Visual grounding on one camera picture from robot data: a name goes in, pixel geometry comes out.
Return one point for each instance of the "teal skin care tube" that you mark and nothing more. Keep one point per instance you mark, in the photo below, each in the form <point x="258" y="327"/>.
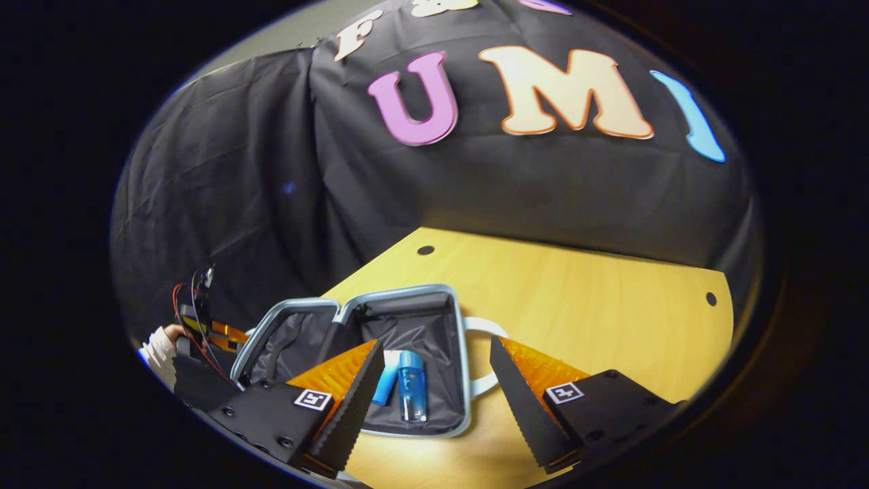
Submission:
<point x="385" y="384"/>

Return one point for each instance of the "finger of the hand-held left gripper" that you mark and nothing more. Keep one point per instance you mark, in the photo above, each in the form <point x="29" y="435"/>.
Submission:
<point x="227" y="333"/>

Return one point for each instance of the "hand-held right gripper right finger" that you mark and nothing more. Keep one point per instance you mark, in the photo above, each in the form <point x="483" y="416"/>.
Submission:
<point x="523" y="407"/>

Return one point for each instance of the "blue green skin care bottle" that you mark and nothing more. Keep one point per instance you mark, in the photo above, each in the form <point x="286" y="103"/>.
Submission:
<point x="412" y="387"/>

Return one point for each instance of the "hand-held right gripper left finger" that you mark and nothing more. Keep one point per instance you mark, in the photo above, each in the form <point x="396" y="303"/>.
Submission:
<point x="349" y="414"/>

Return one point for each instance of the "small white suitcase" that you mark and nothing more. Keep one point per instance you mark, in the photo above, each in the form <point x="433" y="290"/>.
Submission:
<point x="434" y="326"/>

